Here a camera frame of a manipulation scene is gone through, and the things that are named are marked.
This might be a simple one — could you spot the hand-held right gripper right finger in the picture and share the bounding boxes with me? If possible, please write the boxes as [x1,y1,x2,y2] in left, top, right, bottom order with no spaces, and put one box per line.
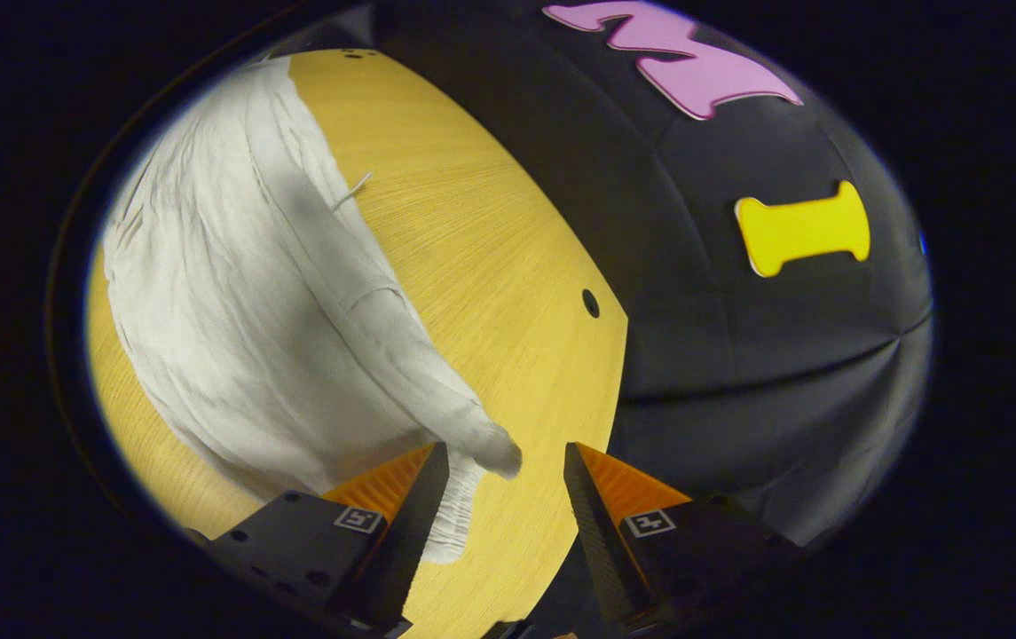
[563,441,808,633]

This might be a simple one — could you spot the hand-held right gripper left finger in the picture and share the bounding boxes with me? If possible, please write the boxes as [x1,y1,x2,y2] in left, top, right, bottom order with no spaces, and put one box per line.
[191,441,452,636]

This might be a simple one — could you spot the white jeans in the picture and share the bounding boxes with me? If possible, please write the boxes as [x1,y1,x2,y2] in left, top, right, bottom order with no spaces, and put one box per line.
[102,55,524,565]

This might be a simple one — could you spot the black backdrop cloth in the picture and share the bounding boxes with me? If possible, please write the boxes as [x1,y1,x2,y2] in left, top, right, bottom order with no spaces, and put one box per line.
[268,0,934,639]

